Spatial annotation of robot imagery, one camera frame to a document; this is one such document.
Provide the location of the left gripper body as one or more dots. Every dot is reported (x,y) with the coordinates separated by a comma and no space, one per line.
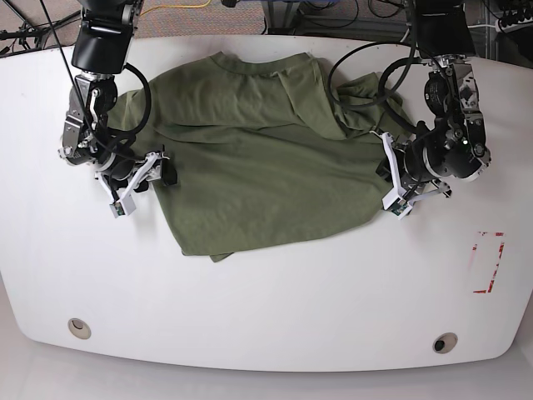
(409,175)

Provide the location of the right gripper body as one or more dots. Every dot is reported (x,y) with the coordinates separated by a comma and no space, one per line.
(127,173)

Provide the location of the olive green T-shirt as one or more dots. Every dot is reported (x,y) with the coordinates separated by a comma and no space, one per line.
(263,157)

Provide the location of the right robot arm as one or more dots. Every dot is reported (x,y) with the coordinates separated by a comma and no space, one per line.
(100,53)

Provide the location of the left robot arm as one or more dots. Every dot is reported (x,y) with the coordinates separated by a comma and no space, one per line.
(456,146)

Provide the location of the red tape rectangle marking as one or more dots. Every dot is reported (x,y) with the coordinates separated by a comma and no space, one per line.
(485,261)

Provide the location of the black tripod stand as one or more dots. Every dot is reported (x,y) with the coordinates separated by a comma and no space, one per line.
(30,37)

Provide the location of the white power strip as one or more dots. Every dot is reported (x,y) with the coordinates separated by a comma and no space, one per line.
(514,20)

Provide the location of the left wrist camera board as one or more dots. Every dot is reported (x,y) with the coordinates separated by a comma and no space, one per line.
(393,202)

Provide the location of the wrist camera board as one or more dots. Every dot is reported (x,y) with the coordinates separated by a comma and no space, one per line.
(123,207)
(393,202)

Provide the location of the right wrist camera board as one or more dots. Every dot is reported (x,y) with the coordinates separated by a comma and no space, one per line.
(123,207)

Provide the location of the left table cable grommet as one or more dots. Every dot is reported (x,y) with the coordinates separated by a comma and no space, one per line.
(79,329)

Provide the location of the table cable grommet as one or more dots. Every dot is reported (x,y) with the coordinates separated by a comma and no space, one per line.
(445,343)
(79,329)

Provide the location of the right table cable grommet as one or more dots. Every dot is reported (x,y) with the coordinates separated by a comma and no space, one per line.
(445,343)

